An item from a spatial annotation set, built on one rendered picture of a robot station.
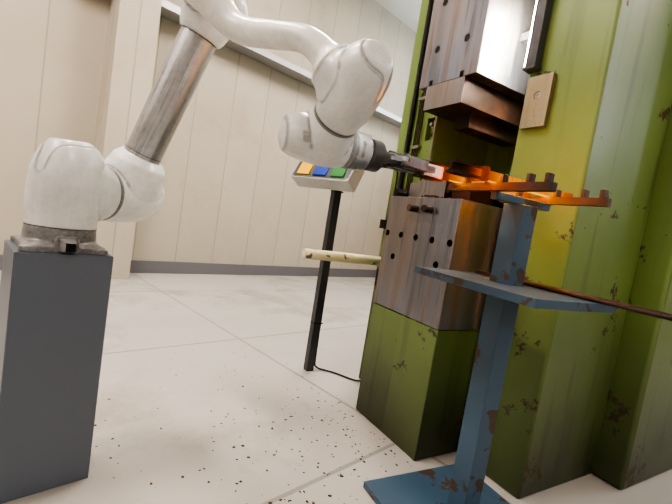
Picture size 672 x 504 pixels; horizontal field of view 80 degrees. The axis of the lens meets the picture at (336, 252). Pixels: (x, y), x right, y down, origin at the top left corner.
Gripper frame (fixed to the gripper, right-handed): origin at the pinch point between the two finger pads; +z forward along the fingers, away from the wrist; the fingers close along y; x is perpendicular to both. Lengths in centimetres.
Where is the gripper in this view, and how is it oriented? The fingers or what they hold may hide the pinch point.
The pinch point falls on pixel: (429, 170)
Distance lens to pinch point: 109.0
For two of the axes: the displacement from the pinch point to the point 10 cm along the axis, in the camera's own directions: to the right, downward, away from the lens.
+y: 4.7, 1.4, -8.7
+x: 1.6, -9.8, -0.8
